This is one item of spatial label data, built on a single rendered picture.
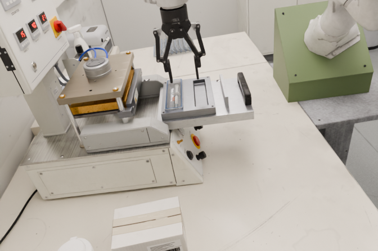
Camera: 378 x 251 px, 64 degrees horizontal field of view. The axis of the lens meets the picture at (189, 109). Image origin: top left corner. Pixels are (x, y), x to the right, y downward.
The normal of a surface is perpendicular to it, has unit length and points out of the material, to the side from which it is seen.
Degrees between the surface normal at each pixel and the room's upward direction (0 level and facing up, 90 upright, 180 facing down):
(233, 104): 0
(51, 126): 90
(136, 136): 90
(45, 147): 0
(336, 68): 45
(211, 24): 90
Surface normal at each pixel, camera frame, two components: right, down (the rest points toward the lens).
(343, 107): -0.14, -0.82
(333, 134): 0.09, 0.54
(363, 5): -0.63, 0.75
